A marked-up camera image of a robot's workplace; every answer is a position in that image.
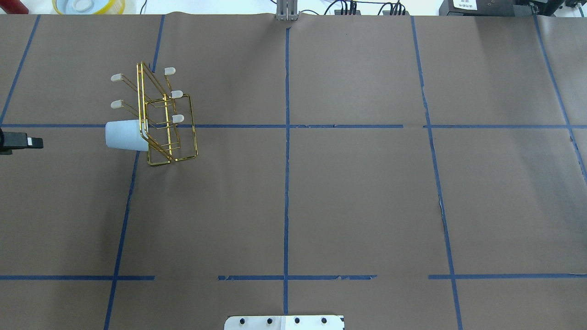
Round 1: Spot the yellow bowl with blue plate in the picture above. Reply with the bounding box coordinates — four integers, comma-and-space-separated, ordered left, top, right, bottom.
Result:
52, 0, 126, 15

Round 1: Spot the gold wire cup holder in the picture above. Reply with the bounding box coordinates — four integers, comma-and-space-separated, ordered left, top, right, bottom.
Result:
110, 62, 199, 166

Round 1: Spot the aluminium frame post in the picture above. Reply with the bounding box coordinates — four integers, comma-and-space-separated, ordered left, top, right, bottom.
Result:
273, 0, 299, 21

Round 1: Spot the black computer box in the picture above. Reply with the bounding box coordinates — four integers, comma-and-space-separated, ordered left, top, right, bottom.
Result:
438, 0, 535, 17

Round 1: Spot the red bottle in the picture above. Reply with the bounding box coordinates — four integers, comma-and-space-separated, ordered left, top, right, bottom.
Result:
0, 0, 29, 15

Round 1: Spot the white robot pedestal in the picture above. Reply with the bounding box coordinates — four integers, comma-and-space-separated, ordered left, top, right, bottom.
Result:
224, 315, 345, 330

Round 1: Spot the light blue plastic cup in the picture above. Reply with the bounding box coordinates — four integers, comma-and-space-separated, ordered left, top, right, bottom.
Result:
105, 120, 149, 152

